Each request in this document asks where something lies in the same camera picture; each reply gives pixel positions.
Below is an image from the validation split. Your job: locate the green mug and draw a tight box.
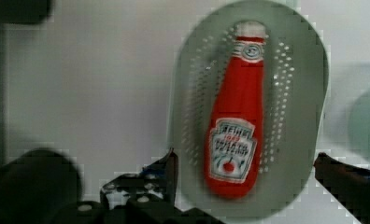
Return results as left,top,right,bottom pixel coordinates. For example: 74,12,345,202
348,90,370,164

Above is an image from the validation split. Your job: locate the black cylinder post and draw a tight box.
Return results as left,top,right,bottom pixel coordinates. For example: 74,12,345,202
0,0,54,24

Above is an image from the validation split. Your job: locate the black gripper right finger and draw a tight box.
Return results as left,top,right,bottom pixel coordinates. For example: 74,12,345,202
313,153,370,224

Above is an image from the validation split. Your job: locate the red plush ketchup bottle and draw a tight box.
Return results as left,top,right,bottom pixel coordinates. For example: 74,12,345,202
204,21,266,199

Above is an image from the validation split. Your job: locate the grey-green oval strainer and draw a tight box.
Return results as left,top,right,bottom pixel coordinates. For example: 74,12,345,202
169,0,329,224

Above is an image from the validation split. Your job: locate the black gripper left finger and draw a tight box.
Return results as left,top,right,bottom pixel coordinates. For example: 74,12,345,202
100,147,178,210

